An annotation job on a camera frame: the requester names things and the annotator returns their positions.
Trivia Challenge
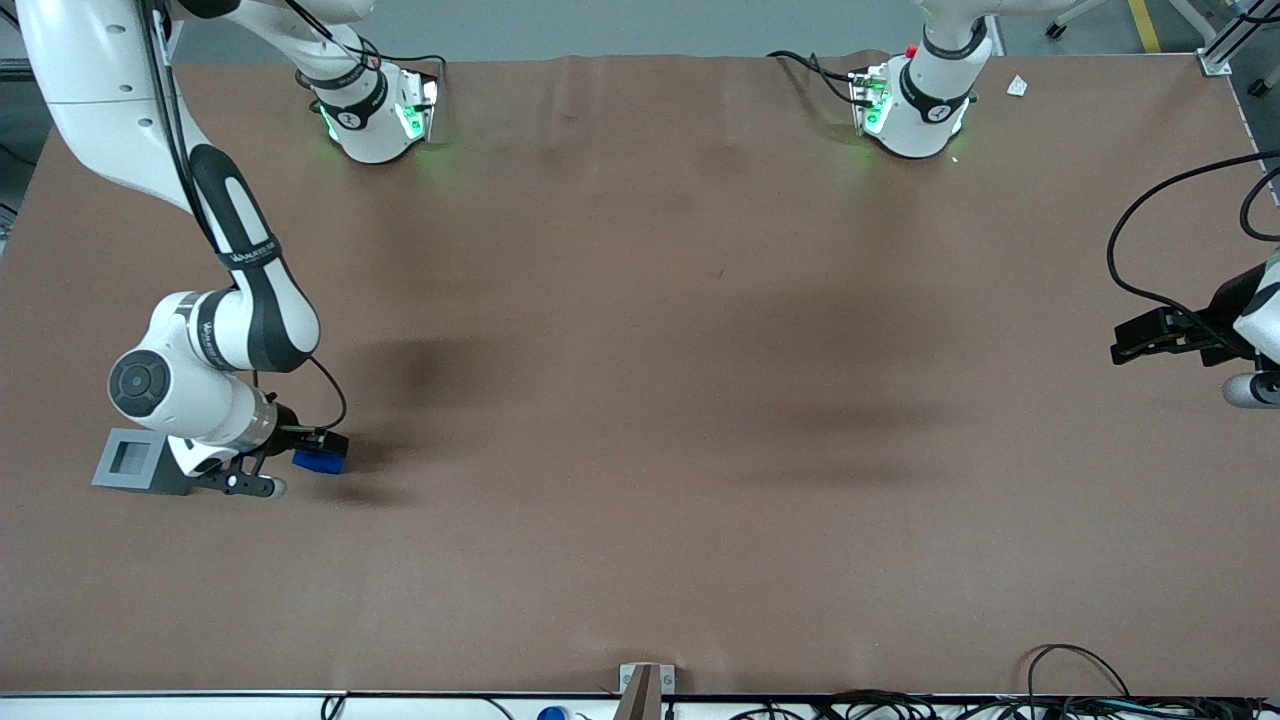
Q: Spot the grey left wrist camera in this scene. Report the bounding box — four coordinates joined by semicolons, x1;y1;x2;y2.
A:
1221;371;1280;410

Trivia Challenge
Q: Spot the aluminium frame post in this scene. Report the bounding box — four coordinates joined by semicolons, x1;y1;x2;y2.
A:
1198;0;1280;78

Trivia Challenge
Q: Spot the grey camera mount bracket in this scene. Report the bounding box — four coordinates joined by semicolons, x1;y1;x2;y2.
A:
617;662;677;720

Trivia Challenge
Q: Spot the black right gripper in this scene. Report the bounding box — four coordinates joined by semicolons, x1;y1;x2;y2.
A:
267;402;351;462

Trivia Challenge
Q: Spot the black looped table cable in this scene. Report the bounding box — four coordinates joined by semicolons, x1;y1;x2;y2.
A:
1025;644;1133;703

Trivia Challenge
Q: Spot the long black left arm cable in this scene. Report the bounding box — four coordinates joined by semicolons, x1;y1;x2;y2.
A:
1105;149;1280;346

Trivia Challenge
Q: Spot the short black cable loop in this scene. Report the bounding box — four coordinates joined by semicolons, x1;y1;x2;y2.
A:
1238;164;1280;244

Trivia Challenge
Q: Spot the black right arm base cable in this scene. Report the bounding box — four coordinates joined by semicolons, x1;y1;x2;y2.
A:
285;0;448;111

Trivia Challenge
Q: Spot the black arm base cable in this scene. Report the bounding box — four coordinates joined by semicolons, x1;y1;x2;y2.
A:
285;0;448;111
766;49;867;107

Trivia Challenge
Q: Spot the white chair leg with caster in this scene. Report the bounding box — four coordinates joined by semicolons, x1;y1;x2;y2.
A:
1043;0;1113;41

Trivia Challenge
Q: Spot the brown paper table cover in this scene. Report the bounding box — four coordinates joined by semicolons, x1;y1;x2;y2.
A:
0;50;1280;699

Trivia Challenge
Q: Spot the gray square hollow base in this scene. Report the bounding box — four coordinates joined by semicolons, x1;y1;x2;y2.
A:
91;427;197;498

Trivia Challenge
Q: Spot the black cable bundle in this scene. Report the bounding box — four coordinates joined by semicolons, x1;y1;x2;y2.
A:
728;688;1280;720

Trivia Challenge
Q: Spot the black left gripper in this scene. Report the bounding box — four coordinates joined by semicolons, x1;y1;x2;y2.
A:
1109;262;1269;367

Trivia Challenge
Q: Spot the black left arm base cable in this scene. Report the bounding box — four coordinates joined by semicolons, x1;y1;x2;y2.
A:
766;49;867;107

